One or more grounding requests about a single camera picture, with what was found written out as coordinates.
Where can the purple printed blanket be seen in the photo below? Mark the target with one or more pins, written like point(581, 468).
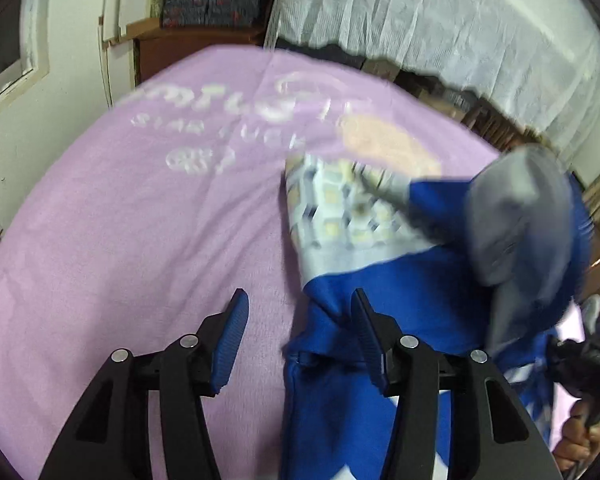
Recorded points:
point(130, 260)

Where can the brown wooden cabinet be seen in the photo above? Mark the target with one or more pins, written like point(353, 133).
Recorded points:
point(180, 50)

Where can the white lace curtain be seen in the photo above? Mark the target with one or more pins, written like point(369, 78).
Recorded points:
point(455, 20)

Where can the person's right hand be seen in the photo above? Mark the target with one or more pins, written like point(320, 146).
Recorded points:
point(577, 437)

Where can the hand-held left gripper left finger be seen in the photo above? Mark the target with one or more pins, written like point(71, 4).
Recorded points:
point(228, 345)

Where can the checked patterned cloth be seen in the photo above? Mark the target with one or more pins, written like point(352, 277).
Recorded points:
point(330, 210)

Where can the blue and white jacket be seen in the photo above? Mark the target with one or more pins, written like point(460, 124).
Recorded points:
point(430, 300)

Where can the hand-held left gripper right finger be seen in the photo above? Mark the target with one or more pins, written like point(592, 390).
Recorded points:
point(369, 345)

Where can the white framed window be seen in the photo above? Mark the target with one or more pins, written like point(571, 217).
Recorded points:
point(10, 45)

